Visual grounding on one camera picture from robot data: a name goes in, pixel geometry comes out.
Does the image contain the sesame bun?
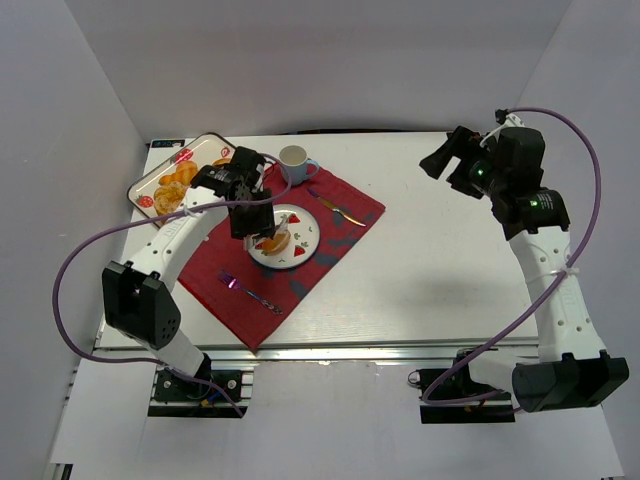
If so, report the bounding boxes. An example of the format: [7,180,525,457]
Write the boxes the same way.
[255,230,291,256]

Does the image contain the metal tongs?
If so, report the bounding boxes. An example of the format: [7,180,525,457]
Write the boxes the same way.
[252,214,291,249]

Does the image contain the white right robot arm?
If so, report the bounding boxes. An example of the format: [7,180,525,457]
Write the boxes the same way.
[420,108,629,413]

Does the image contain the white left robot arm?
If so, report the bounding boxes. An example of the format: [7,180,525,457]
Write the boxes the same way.
[102,147,276,399]

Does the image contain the croissant bread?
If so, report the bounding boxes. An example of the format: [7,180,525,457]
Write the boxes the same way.
[158,161,199,189]

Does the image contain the round sugared cake bread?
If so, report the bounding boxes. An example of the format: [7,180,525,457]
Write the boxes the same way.
[153,181,188,216]

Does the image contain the white strawberry plate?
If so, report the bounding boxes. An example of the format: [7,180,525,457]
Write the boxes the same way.
[249,204,320,270]

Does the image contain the iridescent fork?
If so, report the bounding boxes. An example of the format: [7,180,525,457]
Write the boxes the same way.
[218,271,284,315]

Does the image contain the blue white mug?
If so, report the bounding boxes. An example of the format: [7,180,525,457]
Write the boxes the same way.
[279,145,320,186]

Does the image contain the iridescent knife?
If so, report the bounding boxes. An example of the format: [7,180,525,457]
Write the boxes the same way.
[307,188,366,227]

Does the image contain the red placemat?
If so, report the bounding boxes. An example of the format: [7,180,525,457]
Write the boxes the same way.
[179,169,385,350]

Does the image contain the strawberry pattern tray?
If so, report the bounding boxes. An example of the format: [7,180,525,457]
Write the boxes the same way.
[127,133,235,217]

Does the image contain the ring donut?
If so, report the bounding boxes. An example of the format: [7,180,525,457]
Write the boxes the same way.
[212,157,231,169]

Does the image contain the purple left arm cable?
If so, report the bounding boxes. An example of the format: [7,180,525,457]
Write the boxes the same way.
[53,153,294,418]

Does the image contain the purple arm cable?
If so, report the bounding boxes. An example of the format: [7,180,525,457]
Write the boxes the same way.
[422,105,601,414]
[53,153,294,418]

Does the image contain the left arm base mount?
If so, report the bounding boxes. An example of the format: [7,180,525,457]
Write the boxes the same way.
[148,369,253,419]

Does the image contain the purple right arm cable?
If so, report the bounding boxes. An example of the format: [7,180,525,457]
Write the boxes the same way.
[422,105,601,414]

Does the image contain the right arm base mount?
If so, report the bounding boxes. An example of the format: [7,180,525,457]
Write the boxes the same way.
[406,345,519,426]

